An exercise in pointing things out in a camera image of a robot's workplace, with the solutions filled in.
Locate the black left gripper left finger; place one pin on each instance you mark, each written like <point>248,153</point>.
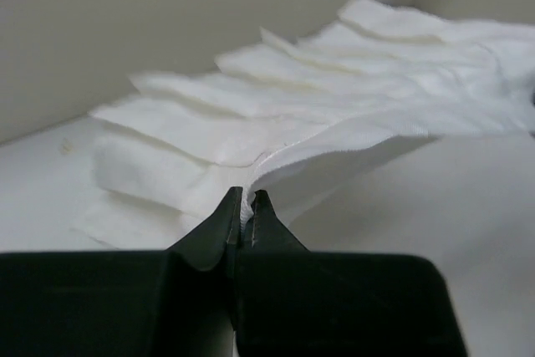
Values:
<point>167,302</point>

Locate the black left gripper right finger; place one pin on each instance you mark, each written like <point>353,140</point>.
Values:
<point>291,301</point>

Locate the white pleated skirt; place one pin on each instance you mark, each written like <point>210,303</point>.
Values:
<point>301,119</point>

